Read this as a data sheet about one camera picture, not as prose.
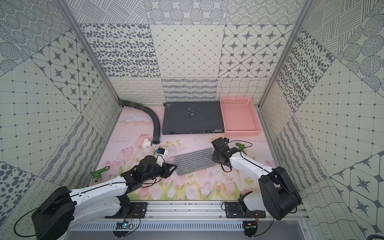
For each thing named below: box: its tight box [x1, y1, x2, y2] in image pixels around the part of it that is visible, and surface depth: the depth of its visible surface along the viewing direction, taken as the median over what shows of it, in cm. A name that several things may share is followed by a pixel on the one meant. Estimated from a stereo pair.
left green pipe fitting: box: [90, 166, 110, 183], surface depth 87 cm
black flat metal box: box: [162, 101, 225, 135], surface depth 110 cm
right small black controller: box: [243, 221, 258, 237], surface depth 73 cm
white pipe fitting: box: [141, 138, 152, 149], surface depth 97 cm
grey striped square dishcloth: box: [174, 147, 216, 176], surface depth 92 cm
